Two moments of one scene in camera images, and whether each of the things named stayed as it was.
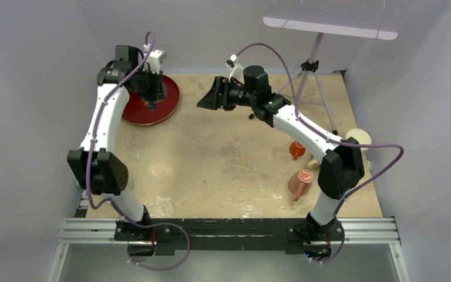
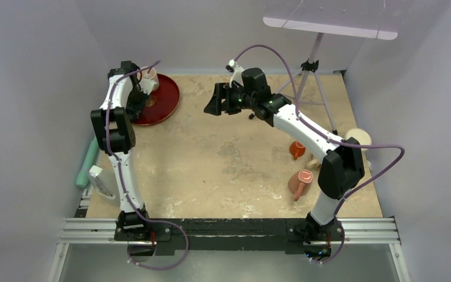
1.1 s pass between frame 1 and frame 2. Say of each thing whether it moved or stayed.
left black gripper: moved
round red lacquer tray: stayed
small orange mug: stayed
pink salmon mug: stayed
